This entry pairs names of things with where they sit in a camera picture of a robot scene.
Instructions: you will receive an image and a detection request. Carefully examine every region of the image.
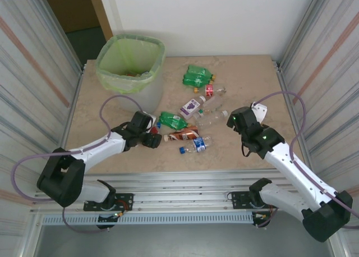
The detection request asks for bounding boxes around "crushed green plastic bottle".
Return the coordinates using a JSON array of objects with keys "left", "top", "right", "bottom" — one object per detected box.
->
[{"left": 158, "top": 111, "right": 190, "bottom": 130}]

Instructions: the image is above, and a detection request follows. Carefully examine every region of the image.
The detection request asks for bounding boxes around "clear bottle white cap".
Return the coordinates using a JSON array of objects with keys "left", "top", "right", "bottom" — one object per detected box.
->
[{"left": 192, "top": 110, "right": 229, "bottom": 129}]

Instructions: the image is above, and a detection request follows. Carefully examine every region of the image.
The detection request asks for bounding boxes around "clear bottle green cap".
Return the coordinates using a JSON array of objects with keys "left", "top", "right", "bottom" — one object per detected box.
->
[{"left": 198, "top": 95, "right": 225, "bottom": 114}]

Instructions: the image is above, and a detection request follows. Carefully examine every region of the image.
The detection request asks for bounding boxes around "brown coffee drink bottle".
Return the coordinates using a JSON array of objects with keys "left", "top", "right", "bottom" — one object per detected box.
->
[{"left": 163, "top": 127, "right": 200, "bottom": 143}]

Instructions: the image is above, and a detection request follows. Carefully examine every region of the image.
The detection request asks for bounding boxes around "clear bottle red label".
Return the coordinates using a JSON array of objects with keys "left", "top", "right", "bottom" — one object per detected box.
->
[{"left": 193, "top": 82, "right": 227, "bottom": 98}]

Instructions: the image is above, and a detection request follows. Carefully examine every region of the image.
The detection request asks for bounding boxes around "blue label water bottle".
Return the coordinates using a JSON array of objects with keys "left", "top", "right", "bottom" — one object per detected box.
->
[{"left": 178, "top": 135, "right": 214, "bottom": 154}]

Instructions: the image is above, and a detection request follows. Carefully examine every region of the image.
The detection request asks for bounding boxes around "grape juice bottle purple label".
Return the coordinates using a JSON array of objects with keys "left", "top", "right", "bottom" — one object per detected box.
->
[{"left": 178, "top": 95, "right": 207, "bottom": 120}]

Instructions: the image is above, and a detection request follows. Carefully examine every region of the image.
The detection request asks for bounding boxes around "green soda bottle yellow cap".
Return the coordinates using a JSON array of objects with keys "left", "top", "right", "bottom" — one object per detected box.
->
[
  {"left": 182, "top": 73, "right": 211, "bottom": 89},
  {"left": 186, "top": 65, "right": 218, "bottom": 81}
]

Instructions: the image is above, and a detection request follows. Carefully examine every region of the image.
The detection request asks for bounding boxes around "translucent plastic waste bin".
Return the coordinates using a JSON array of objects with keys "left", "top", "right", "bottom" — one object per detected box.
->
[{"left": 96, "top": 34, "right": 166, "bottom": 113}]

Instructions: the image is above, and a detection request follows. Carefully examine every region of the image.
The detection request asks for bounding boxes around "green plastic bin liner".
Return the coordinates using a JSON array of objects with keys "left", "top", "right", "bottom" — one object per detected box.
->
[{"left": 96, "top": 34, "right": 166, "bottom": 94}]

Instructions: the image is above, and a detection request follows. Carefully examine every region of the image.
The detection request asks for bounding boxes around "brown wooden door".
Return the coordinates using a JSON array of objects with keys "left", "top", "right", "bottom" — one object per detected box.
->
[{"left": 40, "top": 0, "right": 114, "bottom": 40}]

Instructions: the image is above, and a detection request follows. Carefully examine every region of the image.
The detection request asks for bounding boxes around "thin black cable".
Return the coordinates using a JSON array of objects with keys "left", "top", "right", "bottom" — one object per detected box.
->
[{"left": 241, "top": 140, "right": 255, "bottom": 158}]

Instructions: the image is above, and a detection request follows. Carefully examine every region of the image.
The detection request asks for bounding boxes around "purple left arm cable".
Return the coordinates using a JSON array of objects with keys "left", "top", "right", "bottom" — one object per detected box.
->
[{"left": 11, "top": 95, "right": 158, "bottom": 235}]

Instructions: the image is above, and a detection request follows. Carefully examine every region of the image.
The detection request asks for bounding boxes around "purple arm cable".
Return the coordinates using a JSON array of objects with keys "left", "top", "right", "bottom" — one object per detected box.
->
[
  {"left": 11, "top": 95, "right": 158, "bottom": 235},
  {"left": 254, "top": 90, "right": 359, "bottom": 230}
]

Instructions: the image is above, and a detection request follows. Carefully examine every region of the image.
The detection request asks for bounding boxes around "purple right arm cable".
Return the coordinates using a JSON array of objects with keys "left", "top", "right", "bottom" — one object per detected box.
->
[{"left": 254, "top": 90, "right": 359, "bottom": 230}]

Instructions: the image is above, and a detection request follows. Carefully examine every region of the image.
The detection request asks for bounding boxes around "aluminium rail frame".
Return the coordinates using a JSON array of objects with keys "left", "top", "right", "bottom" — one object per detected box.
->
[{"left": 29, "top": 169, "right": 334, "bottom": 215}]

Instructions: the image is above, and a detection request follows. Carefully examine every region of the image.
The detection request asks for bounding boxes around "grey slotted cable duct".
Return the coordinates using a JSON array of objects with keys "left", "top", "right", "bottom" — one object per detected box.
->
[{"left": 41, "top": 213, "right": 255, "bottom": 226}]

